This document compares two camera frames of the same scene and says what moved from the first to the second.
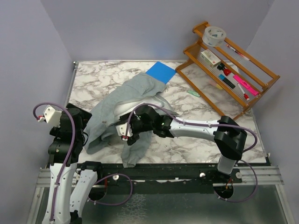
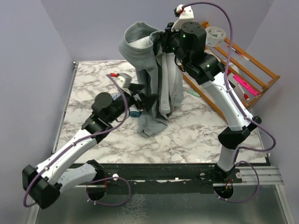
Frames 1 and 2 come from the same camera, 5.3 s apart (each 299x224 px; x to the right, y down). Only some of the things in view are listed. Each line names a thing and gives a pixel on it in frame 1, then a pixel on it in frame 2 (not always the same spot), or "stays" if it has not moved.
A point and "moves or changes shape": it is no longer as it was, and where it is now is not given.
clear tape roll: (213, 36) stays
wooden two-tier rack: (228, 78) stays
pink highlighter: (246, 85) stays
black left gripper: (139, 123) → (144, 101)
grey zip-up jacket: (101, 130) moves or changes shape
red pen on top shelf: (238, 52) stays
